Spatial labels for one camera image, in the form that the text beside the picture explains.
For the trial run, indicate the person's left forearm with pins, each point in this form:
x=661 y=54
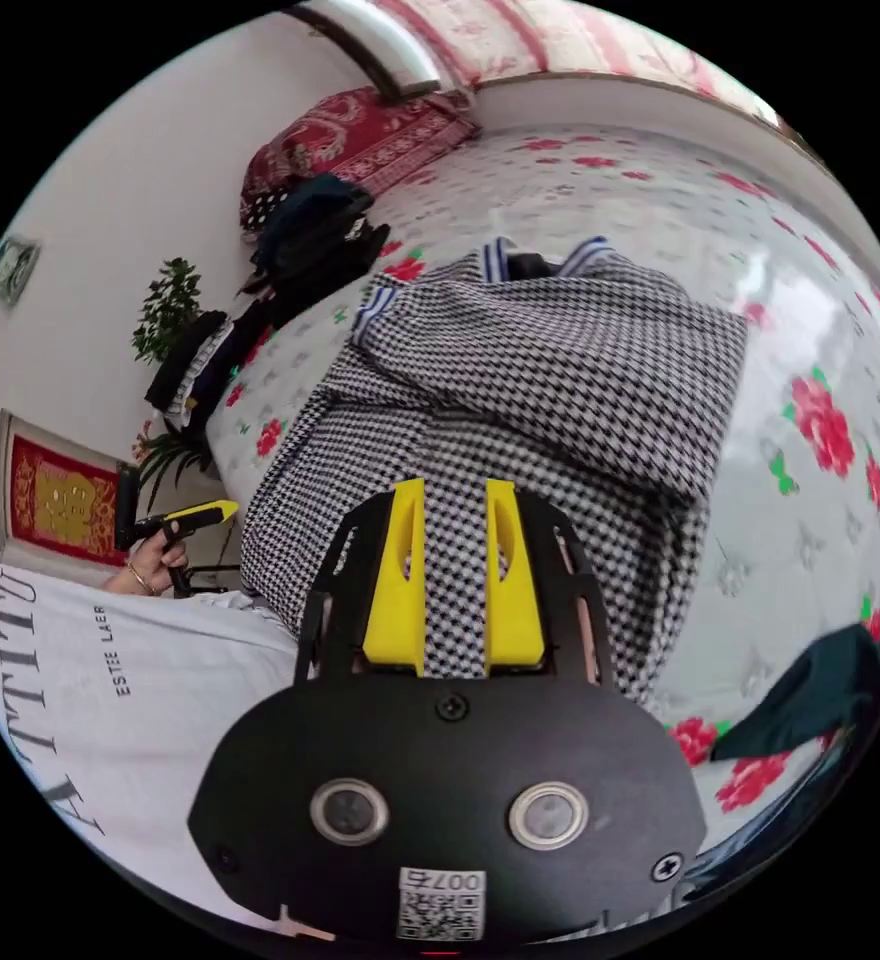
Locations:
x=121 y=583

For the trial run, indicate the person's left hand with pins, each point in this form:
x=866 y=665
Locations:
x=153 y=561

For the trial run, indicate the bed with floral sheet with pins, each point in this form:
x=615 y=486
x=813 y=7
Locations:
x=635 y=202

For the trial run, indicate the long-leaved plant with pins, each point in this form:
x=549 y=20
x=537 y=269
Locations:
x=170 y=450

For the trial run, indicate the pink patterned curtain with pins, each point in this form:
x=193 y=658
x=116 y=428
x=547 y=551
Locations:
x=597 y=37

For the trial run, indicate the red framed wall picture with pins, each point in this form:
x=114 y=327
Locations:
x=57 y=495

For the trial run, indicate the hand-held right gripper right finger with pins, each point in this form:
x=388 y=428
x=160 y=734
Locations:
x=513 y=600

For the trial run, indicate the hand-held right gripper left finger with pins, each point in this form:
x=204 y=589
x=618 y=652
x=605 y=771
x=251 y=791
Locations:
x=395 y=600

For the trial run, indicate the red patterned pillow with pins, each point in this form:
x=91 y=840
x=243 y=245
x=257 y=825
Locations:
x=350 y=135

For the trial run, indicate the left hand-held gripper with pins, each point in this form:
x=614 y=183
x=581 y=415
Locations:
x=156 y=527

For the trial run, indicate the gray plaid jacket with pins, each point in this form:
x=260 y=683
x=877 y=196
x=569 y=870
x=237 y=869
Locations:
x=560 y=375

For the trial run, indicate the small-leaved plant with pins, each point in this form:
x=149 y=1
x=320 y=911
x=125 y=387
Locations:
x=170 y=300

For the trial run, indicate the person's body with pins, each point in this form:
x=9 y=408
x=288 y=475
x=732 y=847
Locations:
x=110 y=712

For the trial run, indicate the green framed wall clock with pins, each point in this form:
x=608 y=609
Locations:
x=12 y=268

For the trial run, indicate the dark green garment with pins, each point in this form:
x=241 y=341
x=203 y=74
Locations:
x=815 y=697

